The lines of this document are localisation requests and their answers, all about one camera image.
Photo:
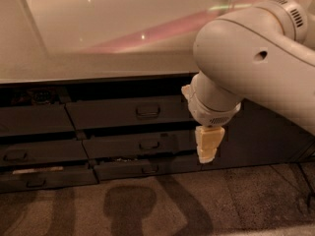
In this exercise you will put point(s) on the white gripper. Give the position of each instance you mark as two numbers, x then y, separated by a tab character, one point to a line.
207	114

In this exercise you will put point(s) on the dark drawer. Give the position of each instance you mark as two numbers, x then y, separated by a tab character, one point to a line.
140	144
109	113
41	152
31	120
147	167
68	177

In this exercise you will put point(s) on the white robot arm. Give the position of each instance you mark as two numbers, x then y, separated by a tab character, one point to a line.
256	53

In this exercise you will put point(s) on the glossy grey counter top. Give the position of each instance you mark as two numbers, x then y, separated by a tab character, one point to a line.
56	40

